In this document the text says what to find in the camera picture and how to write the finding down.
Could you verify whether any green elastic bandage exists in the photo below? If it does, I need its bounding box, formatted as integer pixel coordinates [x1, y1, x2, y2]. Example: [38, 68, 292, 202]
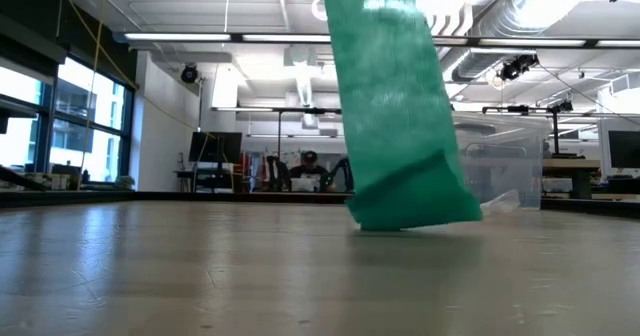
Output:
[320, 0, 484, 233]

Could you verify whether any person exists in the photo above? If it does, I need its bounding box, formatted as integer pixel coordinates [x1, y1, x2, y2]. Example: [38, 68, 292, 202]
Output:
[288, 149, 334, 193]

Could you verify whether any black computer monitor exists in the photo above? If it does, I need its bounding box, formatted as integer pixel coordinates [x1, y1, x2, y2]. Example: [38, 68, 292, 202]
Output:
[187, 130, 245, 166]
[606, 129, 640, 171]

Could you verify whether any black ceiling spotlight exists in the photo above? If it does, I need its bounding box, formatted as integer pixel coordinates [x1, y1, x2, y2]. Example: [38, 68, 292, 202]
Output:
[498, 52, 541, 83]
[179, 64, 200, 85]

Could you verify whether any long ceiling tube light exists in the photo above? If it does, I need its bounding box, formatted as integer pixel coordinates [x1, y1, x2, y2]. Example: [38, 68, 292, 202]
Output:
[113, 30, 333, 45]
[432, 35, 640, 49]

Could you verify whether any crumpled clear plastic bag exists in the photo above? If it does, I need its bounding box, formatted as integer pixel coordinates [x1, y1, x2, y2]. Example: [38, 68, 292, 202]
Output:
[479, 189, 522, 216]

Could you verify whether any clear plastic container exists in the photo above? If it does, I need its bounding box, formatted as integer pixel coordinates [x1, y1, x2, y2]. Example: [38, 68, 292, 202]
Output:
[452, 110, 552, 212]

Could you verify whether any large window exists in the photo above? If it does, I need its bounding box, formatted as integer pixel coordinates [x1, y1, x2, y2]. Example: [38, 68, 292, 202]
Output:
[0, 55, 135, 185]

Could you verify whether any wooden workbench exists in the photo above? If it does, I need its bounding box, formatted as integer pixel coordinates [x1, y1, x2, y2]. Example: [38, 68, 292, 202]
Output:
[541, 157, 602, 200]

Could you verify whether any black stand frame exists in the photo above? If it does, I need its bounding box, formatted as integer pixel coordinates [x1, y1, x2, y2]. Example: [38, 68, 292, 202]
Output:
[213, 106, 344, 178]

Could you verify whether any silver ventilation duct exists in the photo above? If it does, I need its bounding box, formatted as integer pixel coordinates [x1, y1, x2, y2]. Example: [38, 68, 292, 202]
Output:
[439, 0, 566, 83]

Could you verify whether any yellow cable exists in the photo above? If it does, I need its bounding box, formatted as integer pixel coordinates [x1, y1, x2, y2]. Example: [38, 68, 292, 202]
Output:
[53, 0, 139, 192]

